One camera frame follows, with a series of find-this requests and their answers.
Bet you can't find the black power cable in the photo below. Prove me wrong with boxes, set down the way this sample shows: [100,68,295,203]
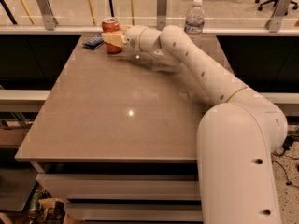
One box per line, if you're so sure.
[270,135,299,189]

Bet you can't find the middle metal railing post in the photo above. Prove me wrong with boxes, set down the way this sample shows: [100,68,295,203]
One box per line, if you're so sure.
[156,0,167,30]

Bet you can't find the metal railing post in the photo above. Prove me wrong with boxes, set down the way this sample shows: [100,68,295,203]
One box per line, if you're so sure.
[156,0,167,30]
[266,0,291,33]
[36,0,58,31]

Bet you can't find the upper grey cabinet drawer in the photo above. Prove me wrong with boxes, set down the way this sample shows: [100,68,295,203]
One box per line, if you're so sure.
[36,174,201,201]

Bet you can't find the snack bags on floor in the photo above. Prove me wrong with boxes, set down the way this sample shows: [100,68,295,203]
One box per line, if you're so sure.
[29,189,65,224]

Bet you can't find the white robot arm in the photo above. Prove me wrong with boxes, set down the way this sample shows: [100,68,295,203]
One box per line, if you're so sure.
[103,25,288,224]

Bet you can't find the right metal railing post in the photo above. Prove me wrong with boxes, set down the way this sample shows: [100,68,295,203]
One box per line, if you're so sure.
[266,0,291,33]

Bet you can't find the red coke can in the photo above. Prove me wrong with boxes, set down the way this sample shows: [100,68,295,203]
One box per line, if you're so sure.
[102,17,122,54]

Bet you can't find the grey cabinet drawer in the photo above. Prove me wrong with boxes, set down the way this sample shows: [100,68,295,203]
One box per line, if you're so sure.
[65,203,203,222]
[36,174,201,201]

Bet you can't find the blue rxbar blueberry wrapper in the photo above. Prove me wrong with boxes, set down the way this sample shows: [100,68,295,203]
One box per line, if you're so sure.
[83,34,105,49]

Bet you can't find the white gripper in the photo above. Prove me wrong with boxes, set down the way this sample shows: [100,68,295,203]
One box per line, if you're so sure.
[102,25,148,51]

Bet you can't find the lower grey cabinet drawer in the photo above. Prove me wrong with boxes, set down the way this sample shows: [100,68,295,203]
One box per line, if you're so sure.
[65,203,203,222]

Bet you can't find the clear plastic water bottle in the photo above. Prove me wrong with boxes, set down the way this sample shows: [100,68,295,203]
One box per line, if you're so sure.
[184,0,205,35]

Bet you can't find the left metal railing post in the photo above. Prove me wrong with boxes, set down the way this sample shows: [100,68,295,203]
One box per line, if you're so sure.
[36,0,58,31]

